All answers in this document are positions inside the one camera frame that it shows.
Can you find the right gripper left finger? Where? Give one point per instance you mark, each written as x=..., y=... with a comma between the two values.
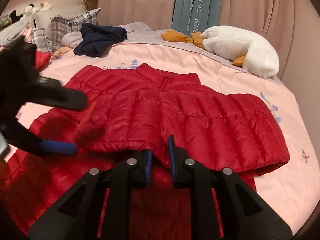
x=97, y=206

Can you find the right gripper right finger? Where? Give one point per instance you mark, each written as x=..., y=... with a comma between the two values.
x=222, y=205

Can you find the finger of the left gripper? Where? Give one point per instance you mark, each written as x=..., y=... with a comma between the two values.
x=50, y=92
x=50, y=144

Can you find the red down jacket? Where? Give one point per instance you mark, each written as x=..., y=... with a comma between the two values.
x=136, y=110
x=42, y=60

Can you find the plaid pillow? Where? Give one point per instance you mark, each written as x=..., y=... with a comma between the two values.
x=49, y=31

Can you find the pink printed duvet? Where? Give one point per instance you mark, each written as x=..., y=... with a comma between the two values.
x=292, y=190

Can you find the dark navy garment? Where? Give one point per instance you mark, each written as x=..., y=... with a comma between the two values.
x=97, y=38

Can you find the white goose plush toy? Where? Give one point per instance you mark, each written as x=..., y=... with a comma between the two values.
x=242, y=47

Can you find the beige curtain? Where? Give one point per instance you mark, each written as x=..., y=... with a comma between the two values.
x=273, y=19

